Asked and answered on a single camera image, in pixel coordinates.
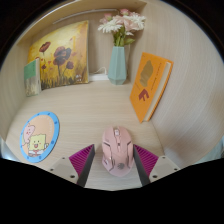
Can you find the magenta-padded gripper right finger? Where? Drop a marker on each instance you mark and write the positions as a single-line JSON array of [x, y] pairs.
[[156, 168]]

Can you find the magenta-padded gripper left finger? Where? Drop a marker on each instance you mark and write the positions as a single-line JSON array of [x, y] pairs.
[[71, 168]]

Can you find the pink computer mouse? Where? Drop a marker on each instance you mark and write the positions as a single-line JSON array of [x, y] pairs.
[[117, 151]]

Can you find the round blue-rimmed cartoon mouse pad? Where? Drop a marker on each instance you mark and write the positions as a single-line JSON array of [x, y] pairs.
[[39, 136]]

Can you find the orange book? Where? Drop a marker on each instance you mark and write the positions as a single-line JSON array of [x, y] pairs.
[[148, 83]]

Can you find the white power strip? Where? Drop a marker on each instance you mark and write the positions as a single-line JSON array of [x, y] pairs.
[[98, 77]]

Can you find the green and beige book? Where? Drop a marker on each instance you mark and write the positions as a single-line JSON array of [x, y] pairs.
[[32, 78]]

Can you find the teal faceted vase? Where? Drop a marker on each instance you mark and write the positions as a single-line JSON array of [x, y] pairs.
[[117, 66]]

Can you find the yellow poppy flower painting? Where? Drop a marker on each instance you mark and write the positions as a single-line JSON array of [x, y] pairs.
[[61, 55]]

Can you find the pink and white flower bouquet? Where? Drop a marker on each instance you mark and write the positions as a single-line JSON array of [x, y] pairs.
[[122, 23]]

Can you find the white light bar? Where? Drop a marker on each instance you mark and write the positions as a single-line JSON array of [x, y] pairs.
[[83, 14]]

